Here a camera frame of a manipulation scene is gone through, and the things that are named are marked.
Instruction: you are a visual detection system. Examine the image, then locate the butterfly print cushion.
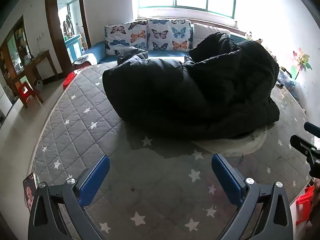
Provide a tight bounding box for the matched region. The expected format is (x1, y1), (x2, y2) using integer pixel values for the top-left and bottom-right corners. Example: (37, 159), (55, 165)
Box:
(146, 19), (192, 52)
(104, 20), (148, 57)

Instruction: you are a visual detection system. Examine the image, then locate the red plastic object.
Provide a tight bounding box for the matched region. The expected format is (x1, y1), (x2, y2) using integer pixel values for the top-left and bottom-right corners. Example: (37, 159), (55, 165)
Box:
(62, 71), (75, 89)

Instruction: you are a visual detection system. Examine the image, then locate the red plastic stool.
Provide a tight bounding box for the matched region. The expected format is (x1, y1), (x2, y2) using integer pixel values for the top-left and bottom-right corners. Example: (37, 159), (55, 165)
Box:
(15, 81), (35, 100)
(295, 186), (315, 227)

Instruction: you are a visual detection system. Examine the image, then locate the blue sofa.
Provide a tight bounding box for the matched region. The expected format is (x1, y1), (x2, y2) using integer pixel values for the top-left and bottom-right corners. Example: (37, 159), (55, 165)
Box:
(72, 26), (247, 68)

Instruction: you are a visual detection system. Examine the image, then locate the printed portrait card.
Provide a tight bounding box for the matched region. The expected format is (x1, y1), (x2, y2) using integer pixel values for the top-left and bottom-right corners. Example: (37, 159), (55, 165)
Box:
(22, 174), (38, 213)

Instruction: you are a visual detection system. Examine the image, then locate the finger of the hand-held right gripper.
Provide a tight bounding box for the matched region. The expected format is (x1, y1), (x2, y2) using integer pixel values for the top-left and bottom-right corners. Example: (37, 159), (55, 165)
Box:
(304, 122), (320, 132)
(289, 134), (320, 178)

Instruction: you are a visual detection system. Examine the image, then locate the grey quilted star mattress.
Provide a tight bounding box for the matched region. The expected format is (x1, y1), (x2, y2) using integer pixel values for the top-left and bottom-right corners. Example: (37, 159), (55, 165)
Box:
(26, 60), (314, 240)

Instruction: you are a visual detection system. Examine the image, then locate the dark wooden door frame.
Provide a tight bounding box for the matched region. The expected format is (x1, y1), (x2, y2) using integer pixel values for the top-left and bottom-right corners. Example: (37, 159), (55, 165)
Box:
(45, 0), (92, 77)

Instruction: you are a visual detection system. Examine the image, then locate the black puffer jacket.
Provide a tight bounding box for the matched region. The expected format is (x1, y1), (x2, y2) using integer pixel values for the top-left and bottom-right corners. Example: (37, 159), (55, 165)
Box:
(102, 32), (280, 140)

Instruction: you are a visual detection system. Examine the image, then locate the clear blue storage box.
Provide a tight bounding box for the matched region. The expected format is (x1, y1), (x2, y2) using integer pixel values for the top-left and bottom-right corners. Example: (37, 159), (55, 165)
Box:
(277, 69), (297, 91)

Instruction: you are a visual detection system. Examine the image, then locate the plain white cushion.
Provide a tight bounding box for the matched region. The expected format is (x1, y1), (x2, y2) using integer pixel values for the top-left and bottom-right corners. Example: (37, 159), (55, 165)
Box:
(192, 23), (231, 45)

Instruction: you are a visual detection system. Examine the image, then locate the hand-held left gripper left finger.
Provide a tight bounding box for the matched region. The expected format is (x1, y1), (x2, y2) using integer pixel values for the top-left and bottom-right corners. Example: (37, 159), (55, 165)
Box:
(28, 154), (111, 240)

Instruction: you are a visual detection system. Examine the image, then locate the colourful pinwheel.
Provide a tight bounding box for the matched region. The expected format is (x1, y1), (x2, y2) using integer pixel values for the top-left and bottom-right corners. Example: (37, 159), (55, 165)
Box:
(291, 47), (313, 80)

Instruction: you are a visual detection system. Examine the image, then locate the wooden side table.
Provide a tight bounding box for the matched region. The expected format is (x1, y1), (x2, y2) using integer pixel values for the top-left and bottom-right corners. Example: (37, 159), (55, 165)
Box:
(6, 50), (58, 109)

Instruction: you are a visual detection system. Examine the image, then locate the wooden display cabinet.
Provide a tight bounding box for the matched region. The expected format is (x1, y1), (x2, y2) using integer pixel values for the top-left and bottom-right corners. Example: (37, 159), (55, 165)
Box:
(0, 15), (33, 98)

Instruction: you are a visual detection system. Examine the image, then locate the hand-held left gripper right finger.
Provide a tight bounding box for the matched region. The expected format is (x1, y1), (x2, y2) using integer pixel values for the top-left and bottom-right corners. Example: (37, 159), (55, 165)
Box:
(211, 153), (294, 240)

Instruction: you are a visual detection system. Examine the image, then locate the blue cabinet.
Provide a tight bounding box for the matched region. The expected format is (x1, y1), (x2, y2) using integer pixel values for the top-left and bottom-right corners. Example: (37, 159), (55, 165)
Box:
(65, 34), (83, 63)

